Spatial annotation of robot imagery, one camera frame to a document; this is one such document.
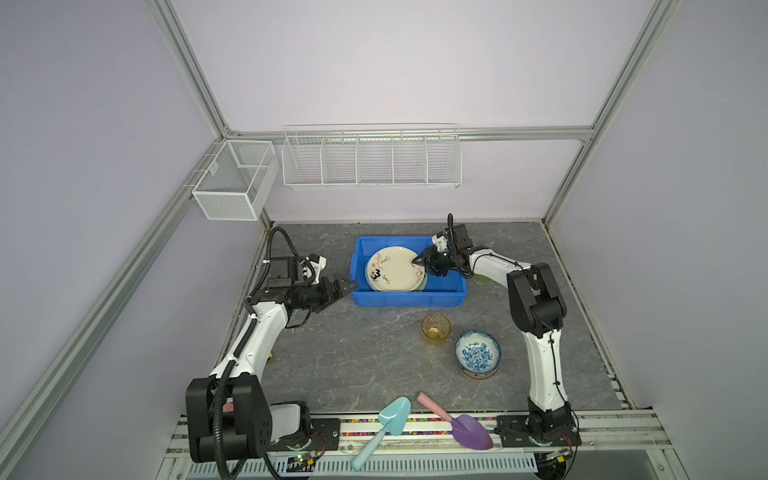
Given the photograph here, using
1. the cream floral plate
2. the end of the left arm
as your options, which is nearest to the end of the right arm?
the cream floral plate

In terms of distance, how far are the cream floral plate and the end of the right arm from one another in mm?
37

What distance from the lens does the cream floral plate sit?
99 cm

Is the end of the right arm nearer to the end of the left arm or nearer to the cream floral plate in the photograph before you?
the cream floral plate

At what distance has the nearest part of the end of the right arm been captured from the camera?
2.69ft
